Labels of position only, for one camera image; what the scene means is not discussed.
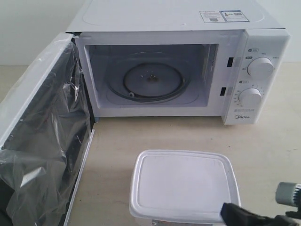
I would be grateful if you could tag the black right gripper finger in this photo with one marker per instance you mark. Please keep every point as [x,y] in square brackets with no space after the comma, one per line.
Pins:
[234,215]

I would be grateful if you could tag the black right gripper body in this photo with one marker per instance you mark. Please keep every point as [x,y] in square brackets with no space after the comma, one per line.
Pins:
[289,219]

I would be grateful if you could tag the white lidded plastic container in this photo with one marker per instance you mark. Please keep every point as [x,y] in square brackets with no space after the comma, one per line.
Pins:
[181,187]

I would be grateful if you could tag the white microwave door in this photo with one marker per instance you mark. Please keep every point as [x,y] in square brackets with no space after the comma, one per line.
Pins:
[30,110]

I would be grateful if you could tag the white Midea microwave body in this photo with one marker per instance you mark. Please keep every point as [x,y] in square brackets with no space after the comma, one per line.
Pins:
[220,53]

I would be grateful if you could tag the lower white control knob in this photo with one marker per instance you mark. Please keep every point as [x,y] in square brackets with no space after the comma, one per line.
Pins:
[250,97]

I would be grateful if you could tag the white control knob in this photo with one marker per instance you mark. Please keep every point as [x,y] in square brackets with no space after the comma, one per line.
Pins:
[250,97]
[260,68]

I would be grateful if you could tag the upper white control knob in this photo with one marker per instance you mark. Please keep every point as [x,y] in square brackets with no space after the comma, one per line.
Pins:
[260,68]

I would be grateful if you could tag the glass turntable plate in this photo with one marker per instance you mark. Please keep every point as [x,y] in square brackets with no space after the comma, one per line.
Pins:
[148,76]

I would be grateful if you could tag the clear plastic film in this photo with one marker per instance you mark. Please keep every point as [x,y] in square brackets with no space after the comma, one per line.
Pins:
[44,131]

